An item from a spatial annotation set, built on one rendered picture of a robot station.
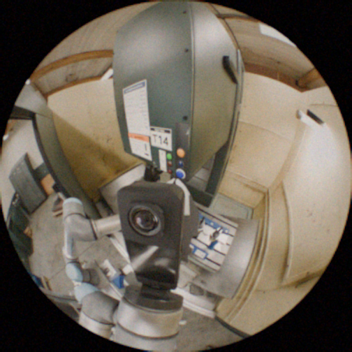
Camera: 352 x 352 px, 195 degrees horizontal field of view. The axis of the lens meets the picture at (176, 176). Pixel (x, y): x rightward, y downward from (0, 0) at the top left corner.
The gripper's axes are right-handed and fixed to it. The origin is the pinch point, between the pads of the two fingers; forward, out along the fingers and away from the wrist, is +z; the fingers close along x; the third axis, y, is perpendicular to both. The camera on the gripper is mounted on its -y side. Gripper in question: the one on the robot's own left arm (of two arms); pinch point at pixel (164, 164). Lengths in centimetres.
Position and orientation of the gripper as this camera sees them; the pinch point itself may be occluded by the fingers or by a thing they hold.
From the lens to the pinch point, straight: 75.2
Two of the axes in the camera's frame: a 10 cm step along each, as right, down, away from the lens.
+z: 6.0, -5.1, 6.1
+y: 0.1, 7.7, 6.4
